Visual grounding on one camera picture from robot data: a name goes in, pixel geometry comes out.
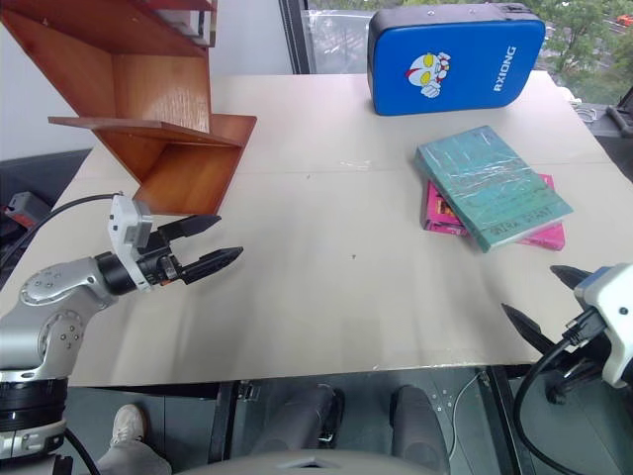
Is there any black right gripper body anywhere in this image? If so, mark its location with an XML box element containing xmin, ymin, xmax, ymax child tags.
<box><xmin>544</xmin><ymin>330</ymin><xmax>613</xmax><ymax>405</ymax></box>

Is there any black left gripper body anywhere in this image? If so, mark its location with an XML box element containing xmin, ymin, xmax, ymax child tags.
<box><xmin>136</xmin><ymin>225</ymin><xmax>188</xmax><ymax>289</ymax></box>

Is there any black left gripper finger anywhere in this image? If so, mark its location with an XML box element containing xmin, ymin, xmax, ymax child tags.
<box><xmin>175</xmin><ymin>245</ymin><xmax>245</xmax><ymax>286</ymax></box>
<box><xmin>156</xmin><ymin>214</ymin><xmax>223</xmax><ymax>243</ymax></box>

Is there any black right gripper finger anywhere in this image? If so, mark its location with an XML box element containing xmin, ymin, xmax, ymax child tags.
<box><xmin>500</xmin><ymin>303</ymin><xmax>560</xmax><ymax>355</ymax></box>
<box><xmin>550</xmin><ymin>264</ymin><xmax>593</xmax><ymax>301</ymax></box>

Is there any teal paperback book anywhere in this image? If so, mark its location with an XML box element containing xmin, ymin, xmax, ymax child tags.
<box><xmin>413</xmin><ymin>125</ymin><xmax>575</xmax><ymax>253</ymax></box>

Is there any wooden bookshelf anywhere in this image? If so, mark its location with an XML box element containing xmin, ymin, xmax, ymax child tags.
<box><xmin>0</xmin><ymin>0</ymin><xmax>258</xmax><ymax>218</ymax></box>

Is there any pink paperback book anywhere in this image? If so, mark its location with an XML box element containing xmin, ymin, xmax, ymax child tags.
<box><xmin>419</xmin><ymin>172</ymin><xmax>566</xmax><ymax>252</ymax></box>

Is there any red and grey device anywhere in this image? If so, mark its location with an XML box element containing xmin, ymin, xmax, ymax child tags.
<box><xmin>0</xmin><ymin>191</ymin><xmax>55</xmax><ymax>230</ymax></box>

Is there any dark rounded robot leg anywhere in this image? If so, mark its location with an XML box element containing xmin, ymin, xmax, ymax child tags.
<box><xmin>390</xmin><ymin>384</ymin><xmax>451</xmax><ymax>471</ymax></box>

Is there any black equipment case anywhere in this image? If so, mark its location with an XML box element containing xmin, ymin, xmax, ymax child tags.
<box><xmin>590</xmin><ymin>86</ymin><xmax>633</xmax><ymax>145</ymax></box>

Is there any beige sneaker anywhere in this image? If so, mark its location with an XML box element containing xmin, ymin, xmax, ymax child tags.
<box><xmin>109</xmin><ymin>404</ymin><xmax>148</xmax><ymax>446</ymax></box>

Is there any grey trouser leg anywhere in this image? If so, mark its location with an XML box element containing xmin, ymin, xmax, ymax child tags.
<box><xmin>96</xmin><ymin>437</ymin><xmax>174</xmax><ymax>475</ymax></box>

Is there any grey robot torso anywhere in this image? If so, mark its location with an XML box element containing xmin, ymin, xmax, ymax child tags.
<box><xmin>185</xmin><ymin>447</ymin><xmax>446</xmax><ymax>475</ymax></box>

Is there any blue padded kick shield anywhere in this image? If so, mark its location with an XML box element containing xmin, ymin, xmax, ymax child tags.
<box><xmin>366</xmin><ymin>2</ymin><xmax>547</xmax><ymax>118</ymax></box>

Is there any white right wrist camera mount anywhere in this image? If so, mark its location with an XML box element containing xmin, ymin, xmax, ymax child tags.
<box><xmin>573</xmin><ymin>263</ymin><xmax>633</xmax><ymax>390</ymax></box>

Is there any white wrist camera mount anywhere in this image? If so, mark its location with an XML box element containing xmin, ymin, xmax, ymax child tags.
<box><xmin>107</xmin><ymin>193</ymin><xmax>153</xmax><ymax>291</ymax></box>
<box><xmin>573</xmin><ymin>263</ymin><xmax>633</xmax><ymax>390</ymax></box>

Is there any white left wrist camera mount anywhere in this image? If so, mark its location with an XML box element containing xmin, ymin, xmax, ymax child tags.
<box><xmin>107</xmin><ymin>193</ymin><xmax>153</xmax><ymax>291</ymax></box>

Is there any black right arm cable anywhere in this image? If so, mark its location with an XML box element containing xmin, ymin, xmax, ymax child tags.
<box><xmin>511</xmin><ymin>306</ymin><xmax>607</xmax><ymax>475</ymax></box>

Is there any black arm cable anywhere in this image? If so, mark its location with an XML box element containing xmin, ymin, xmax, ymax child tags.
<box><xmin>511</xmin><ymin>306</ymin><xmax>607</xmax><ymax>475</ymax></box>
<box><xmin>0</xmin><ymin>193</ymin><xmax>116</xmax><ymax>278</ymax></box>

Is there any thin white cable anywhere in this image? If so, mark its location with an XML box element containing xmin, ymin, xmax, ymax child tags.
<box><xmin>447</xmin><ymin>373</ymin><xmax>491</xmax><ymax>466</ymax></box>

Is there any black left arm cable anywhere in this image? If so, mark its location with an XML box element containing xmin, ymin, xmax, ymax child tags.
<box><xmin>0</xmin><ymin>193</ymin><xmax>116</xmax><ymax>278</ymax></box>

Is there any black metal table frame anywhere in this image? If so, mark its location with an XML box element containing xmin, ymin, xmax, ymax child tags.
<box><xmin>68</xmin><ymin>363</ymin><xmax>535</xmax><ymax>475</ymax></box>

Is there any dark window frame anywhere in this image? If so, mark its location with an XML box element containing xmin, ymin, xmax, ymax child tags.
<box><xmin>279</xmin><ymin>0</ymin><xmax>317</xmax><ymax>75</ymax></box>

